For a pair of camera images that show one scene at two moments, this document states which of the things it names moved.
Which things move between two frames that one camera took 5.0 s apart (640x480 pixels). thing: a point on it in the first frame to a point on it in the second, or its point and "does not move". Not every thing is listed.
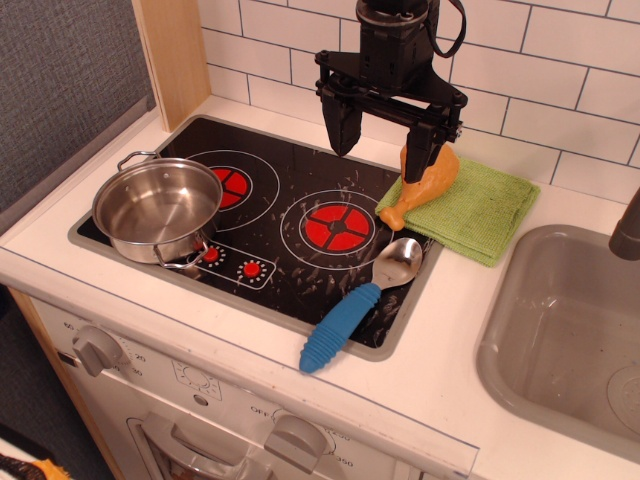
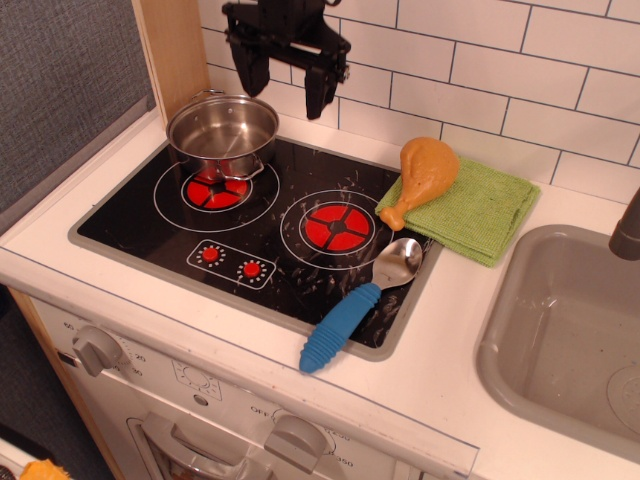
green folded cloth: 477,215 does not move
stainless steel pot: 157,208 to 227,135
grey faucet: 625,240 does not move
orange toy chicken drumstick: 438,176 does not move
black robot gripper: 392,73 to 296,27
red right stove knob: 251,270 does not move
